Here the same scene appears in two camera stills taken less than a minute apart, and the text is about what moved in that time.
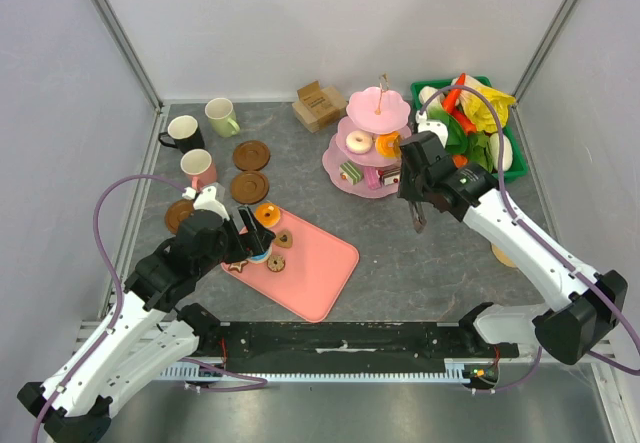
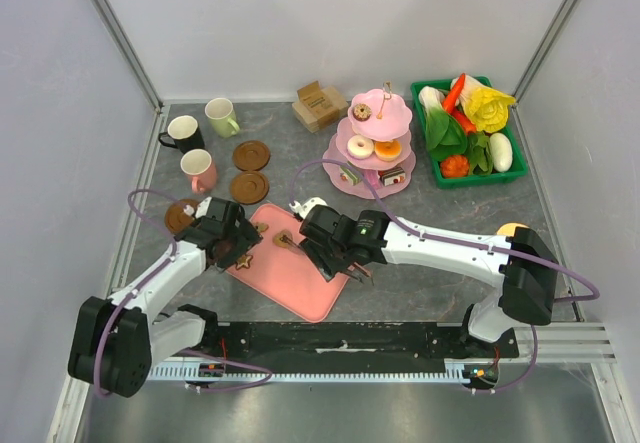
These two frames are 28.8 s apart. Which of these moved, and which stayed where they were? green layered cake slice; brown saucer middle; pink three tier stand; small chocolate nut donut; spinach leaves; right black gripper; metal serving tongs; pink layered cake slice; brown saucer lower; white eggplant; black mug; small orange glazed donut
Moved: right black gripper; metal serving tongs; small orange glazed donut; small chocolate nut donut
Stayed: white eggplant; brown saucer lower; pink layered cake slice; green layered cake slice; spinach leaves; pink three tier stand; brown saucer middle; black mug
